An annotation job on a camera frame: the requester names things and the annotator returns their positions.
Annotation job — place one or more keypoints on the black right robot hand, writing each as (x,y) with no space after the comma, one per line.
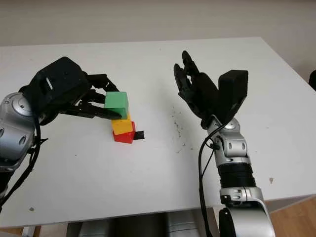
(200,91)

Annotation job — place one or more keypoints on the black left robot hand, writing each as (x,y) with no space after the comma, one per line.
(96,81)

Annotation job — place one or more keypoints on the green cube block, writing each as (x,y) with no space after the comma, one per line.
(117,101)

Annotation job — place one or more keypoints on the yellow cube block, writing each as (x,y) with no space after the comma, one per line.
(121,127)

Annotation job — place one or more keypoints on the red cube block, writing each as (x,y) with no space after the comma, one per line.
(123,138)

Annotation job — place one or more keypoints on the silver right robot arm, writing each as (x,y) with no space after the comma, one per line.
(233,148)

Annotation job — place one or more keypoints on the black tape strip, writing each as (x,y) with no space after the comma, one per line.
(140,135)

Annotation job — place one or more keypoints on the black rounded object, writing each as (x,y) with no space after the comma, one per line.
(313,80)

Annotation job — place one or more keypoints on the grey robot lower body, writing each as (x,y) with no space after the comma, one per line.
(138,225)

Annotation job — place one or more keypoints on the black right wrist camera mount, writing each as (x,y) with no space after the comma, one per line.
(233,89)

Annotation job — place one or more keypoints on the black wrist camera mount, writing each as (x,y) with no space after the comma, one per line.
(233,89)
(56,81)

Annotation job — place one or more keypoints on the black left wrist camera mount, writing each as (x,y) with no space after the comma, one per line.
(56,81)

